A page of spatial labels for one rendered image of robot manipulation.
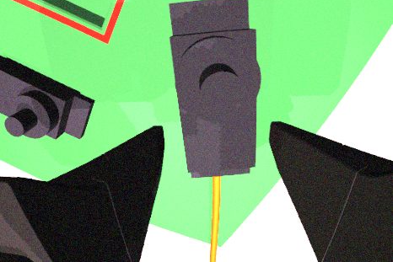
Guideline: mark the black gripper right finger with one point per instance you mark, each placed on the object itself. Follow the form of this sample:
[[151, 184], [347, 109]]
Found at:
[[343, 196]]

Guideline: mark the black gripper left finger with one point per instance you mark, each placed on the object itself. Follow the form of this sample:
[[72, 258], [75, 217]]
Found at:
[[98, 212]]

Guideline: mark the dark grey micro servo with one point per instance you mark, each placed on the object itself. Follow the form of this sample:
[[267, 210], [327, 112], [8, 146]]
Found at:
[[217, 80]]

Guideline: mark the green flat panel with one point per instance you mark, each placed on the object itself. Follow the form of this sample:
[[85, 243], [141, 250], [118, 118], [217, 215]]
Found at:
[[79, 77]]

